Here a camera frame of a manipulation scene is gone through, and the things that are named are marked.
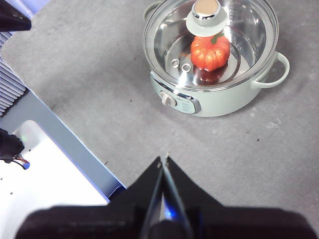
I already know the pale green electric pot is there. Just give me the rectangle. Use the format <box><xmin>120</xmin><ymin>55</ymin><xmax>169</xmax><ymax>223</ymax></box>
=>
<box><xmin>143</xmin><ymin>0</ymin><xmax>291</xmax><ymax>118</ymax></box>

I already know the glass lid with green knob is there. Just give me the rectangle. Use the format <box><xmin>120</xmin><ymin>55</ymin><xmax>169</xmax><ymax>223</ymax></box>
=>
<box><xmin>143</xmin><ymin>0</ymin><xmax>279</xmax><ymax>91</ymax></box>

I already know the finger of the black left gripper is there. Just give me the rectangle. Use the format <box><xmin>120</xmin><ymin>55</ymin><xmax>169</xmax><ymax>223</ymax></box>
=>
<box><xmin>0</xmin><ymin>0</ymin><xmax>32</xmax><ymax>32</ymax></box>

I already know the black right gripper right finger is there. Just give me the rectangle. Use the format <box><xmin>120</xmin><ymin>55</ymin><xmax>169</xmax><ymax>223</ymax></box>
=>
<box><xmin>164</xmin><ymin>156</ymin><xmax>225</xmax><ymax>212</ymax></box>

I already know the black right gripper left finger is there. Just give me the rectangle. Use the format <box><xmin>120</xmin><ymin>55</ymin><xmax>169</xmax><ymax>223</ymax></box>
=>
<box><xmin>109</xmin><ymin>156</ymin><xmax>164</xmax><ymax>210</ymax></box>

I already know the grey ribbed panel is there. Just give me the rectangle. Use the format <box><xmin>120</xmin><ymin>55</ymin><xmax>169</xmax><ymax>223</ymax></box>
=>
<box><xmin>0</xmin><ymin>31</ymin><xmax>27</xmax><ymax>117</ymax></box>

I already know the orange toy pumpkin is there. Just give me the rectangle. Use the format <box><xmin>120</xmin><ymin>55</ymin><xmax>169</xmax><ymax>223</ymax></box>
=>
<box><xmin>190</xmin><ymin>32</ymin><xmax>231</xmax><ymax>72</ymax></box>

